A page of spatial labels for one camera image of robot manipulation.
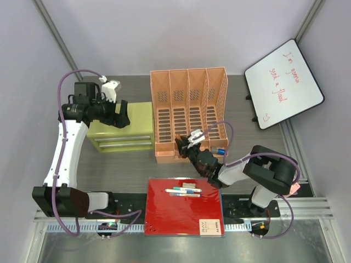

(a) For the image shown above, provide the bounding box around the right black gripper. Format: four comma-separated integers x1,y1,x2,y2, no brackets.
177,135,206,176

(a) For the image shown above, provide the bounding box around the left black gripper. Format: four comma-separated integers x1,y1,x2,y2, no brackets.
90,93,129,128

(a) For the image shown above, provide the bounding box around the green metal drawer cabinet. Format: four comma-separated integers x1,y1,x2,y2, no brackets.
87,102,155,153

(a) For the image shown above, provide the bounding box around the blue and grey marker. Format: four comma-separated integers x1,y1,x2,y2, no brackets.
211,147,225,156

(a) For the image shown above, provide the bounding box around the orange plastic file organizer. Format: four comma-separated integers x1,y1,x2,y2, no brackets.
150,67,228,164

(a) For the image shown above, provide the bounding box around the small white eraser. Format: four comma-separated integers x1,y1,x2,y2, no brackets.
182,182,196,188

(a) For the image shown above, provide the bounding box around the teal capped white pen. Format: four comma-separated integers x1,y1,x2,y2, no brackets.
173,187,202,192

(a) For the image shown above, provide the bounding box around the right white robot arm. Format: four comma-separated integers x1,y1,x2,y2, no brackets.
175,135,301,216

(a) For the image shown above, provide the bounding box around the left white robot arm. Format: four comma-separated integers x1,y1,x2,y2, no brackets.
32,80,130,219

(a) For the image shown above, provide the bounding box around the white marker pen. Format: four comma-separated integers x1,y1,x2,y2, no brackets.
165,189,184,193

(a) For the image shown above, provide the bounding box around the blue tipped white pen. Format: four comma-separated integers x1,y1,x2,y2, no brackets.
169,193,201,198

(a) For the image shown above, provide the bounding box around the red A4 folder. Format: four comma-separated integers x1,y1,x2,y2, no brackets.
144,178,225,237

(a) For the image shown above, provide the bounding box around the small whiteboard with writing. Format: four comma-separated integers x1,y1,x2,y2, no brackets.
244,39,325,130

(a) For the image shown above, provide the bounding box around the pink cube block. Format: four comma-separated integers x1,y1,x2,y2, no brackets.
284,183,301,198

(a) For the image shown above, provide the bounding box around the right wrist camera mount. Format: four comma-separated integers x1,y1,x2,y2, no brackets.
188,129,206,145

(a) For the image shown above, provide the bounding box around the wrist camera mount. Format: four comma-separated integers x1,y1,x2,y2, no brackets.
99,76,121,103
188,129,206,145

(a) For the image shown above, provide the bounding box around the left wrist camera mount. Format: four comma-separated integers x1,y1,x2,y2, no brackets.
99,76,121,103

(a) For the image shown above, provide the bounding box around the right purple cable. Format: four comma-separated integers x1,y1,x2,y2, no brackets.
189,120,301,239

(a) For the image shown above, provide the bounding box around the purple cable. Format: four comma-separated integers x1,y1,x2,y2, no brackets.
189,120,301,239
50,69,142,238

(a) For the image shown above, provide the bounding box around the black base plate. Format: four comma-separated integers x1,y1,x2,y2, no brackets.
78,192,280,224

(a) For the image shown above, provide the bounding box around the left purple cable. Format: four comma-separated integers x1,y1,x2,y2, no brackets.
50,69,142,238

